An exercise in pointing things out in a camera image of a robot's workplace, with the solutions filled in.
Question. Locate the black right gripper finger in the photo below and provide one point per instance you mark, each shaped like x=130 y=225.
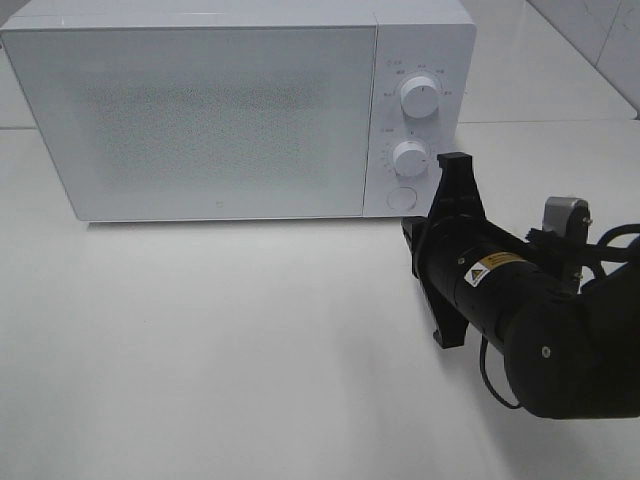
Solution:
x=415 y=229
x=457 y=194

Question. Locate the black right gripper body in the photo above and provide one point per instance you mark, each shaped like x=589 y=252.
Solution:
x=471 y=275

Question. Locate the round white door button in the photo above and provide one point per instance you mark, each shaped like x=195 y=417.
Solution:
x=402 y=199

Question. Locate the white dial knob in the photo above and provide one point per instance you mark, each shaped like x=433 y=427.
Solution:
x=419 y=96
x=409 y=158

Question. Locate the white microwave door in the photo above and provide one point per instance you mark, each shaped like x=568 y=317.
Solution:
x=182 y=124

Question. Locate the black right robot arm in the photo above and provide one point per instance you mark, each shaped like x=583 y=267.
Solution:
x=563 y=312

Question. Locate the white microwave oven body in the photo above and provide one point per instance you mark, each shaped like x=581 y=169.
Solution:
x=156 y=111

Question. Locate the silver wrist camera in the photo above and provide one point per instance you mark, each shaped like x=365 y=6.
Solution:
x=567 y=217

